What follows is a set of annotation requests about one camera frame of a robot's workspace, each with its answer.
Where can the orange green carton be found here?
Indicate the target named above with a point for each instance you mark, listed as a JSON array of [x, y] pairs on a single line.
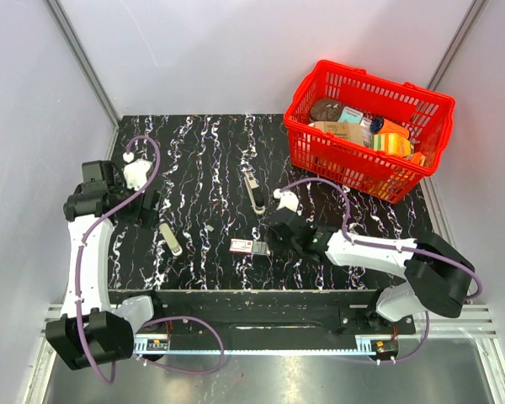
[[392, 144]]

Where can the red white staple box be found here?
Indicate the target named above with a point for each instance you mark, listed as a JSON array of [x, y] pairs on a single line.
[[241, 246]]

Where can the staple strip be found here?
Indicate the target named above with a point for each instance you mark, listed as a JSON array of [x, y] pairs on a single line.
[[260, 248]]

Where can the red shopping basket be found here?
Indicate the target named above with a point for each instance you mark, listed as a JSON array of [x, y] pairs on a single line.
[[422, 116]]

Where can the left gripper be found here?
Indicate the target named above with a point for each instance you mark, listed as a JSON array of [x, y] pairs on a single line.
[[144, 216]]

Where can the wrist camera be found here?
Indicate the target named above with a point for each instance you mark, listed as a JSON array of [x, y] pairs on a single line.
[[136, 171], [287, 200]]

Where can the blue cap bottle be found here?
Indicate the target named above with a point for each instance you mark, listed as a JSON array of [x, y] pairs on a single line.
[[377, 125]]

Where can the aluminium frame rail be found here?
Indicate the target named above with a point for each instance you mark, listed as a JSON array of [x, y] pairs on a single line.
[[187, 337]]

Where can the white stapler base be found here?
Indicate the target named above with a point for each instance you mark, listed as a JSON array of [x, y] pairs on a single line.
[[254, 192]]

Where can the cardboard box in basket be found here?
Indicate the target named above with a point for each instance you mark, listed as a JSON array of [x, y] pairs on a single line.
[[344, 130]]

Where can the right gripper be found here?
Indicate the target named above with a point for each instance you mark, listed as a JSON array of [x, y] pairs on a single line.
[[270, 234]]

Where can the brown round package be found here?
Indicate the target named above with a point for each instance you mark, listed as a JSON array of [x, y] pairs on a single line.
[[326, 109]]

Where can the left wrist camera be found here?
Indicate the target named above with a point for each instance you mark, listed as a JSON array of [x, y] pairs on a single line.
[[136, 171]]

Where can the teal small box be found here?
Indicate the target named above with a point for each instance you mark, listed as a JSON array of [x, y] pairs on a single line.
[[351, 115]]

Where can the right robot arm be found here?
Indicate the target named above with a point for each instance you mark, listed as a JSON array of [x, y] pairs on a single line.
[[436, 276]]

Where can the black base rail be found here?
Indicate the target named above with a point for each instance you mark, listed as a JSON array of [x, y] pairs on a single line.
[[266, 310]]

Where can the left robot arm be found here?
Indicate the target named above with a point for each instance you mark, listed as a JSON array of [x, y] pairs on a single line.
[[88, 330]]

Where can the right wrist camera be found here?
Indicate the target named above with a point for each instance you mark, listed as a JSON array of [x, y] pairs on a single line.
[[287, 200]]

